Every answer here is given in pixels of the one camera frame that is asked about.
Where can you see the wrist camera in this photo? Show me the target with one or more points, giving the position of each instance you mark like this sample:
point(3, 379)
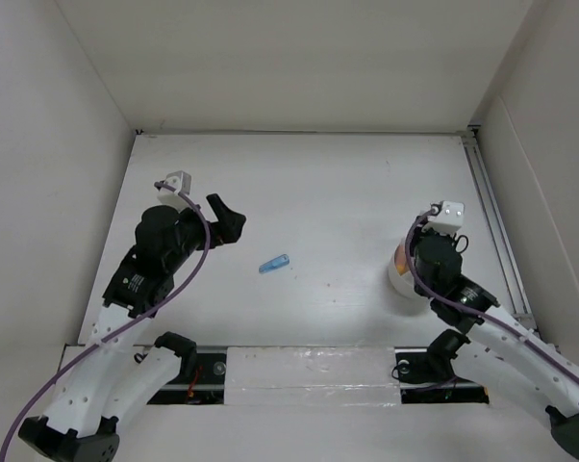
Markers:
point(446, 218)
point(170, 191)

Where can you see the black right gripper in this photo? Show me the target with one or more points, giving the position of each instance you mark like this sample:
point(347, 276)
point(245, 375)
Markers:
point(420, 234)

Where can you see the blue correction tape dispenser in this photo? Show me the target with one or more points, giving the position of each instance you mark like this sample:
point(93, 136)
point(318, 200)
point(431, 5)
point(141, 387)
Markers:
point(274, 264)

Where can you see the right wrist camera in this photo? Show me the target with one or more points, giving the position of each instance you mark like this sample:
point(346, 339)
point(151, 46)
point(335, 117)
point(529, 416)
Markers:
point(446, 218)

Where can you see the white round divided container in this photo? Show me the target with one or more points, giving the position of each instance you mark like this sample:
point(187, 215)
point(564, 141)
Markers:
point(403, 284)

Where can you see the aluminium rail at table edge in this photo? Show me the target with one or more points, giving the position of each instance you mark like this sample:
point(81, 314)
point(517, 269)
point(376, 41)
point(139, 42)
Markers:
point(519, 302)

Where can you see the white foam front board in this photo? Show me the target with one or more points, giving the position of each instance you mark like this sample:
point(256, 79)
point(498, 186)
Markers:
point(340, 376)

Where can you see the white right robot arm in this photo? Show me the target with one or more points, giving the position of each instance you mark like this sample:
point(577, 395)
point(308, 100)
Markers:
point(485, 344)

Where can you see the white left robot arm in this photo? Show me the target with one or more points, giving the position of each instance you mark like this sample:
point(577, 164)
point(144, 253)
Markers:
point(98, 398)

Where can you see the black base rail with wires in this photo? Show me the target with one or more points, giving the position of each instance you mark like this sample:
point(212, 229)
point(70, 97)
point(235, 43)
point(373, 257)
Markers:
point(417, 384)

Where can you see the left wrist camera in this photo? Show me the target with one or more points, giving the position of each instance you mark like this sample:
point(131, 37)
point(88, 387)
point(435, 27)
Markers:
point(170, 191)

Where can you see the yellow capped pink highlighter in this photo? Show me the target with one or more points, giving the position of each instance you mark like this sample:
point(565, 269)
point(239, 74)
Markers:
point(400, 261)

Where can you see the black handled scissors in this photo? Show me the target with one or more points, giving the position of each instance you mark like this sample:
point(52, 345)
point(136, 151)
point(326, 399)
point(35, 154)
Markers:
point(461, 243)

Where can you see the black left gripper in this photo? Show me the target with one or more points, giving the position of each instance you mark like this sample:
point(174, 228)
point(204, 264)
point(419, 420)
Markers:
point(228, 226)

